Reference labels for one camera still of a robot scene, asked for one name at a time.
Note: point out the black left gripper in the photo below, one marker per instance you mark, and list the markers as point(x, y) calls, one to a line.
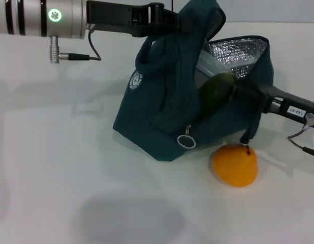
point(116, 16)

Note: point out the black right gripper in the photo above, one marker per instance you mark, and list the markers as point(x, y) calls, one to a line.
point(286, 104)

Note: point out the green cucumber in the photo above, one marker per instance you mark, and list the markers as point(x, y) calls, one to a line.
point(213, 91)

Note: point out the clear container with blue lid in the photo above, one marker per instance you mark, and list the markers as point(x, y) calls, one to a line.
point(205, 66)

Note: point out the orange yellow pear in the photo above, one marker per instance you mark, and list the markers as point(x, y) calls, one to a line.
point(235, 167)

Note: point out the teal insulated lunch bag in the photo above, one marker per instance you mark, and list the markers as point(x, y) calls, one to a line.
point(146, 109)

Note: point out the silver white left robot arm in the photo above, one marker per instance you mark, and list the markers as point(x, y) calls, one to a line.
point(27, 17)

